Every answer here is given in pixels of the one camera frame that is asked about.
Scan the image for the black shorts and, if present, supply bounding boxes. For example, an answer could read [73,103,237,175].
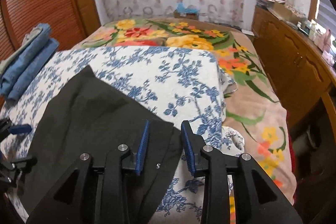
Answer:
[21,67,182,223]

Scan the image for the folded blue jeans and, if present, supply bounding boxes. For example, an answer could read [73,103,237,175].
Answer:
[1,23,59,102]

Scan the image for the folded grey pants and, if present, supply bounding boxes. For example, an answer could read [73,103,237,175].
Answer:
[0,27,43,75]

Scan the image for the blue floral white blanket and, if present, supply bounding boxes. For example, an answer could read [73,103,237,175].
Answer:
[0,45,245,224]

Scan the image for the wooden sideboard cabinet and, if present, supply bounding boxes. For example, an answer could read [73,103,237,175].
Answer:
[252,6,335,134]

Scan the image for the wooden louvred wardrobe door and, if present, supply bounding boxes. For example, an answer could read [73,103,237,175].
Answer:
[0,0,102,109]

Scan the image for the pink bottle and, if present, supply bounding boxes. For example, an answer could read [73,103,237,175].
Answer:
[321,29,331,52]

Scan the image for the open cardboard box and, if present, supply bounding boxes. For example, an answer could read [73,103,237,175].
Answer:
[270,2,306,24]

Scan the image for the cardboard box with blue cloth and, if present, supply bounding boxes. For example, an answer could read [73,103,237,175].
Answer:
[174,2,199,20]

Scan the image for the grey zebra window blind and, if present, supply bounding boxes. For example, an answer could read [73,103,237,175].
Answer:
[317,0,336,37]

